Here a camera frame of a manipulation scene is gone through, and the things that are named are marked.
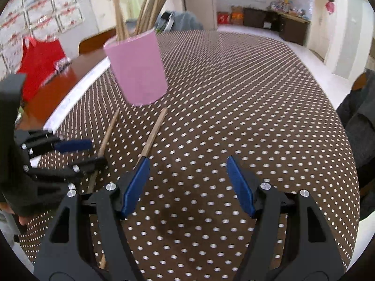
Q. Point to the brown wooden chair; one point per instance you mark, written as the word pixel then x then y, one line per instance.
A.
pixel 95 42

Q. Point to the red cardboard box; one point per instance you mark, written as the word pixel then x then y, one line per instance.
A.
pixel 223 18

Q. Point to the plastic packet on table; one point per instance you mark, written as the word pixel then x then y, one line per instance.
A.
pixel 60 66

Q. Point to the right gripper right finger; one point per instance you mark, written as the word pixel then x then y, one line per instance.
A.
pixel 310 250

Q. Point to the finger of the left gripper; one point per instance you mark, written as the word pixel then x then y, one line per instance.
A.
pixel 38 142
pixel 69 173

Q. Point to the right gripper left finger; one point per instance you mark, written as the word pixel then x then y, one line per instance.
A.
pixel 67 251

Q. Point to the grey jacket on chair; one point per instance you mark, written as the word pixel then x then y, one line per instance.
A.
pixel 177 21

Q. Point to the red tote bag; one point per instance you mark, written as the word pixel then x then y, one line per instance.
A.
pixel 38 64

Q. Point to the dark jacket on chair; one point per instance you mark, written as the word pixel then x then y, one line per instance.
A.
pixel 356 113

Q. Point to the silver refrigerator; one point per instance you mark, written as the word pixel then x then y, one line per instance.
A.
pixel 199 3

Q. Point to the pink cylindrical cup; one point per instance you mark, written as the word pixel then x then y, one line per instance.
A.
pixel 137 66

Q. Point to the dark wooden desk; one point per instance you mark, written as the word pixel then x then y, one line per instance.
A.
pixel 290 28

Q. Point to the person's left hand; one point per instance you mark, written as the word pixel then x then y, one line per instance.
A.
pixel 4 206

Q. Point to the red door hanging ornament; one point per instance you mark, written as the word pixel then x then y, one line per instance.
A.
pixel 330 6

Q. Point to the brown polka dot tablecloth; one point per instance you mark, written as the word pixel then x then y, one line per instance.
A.
pixel 229 95

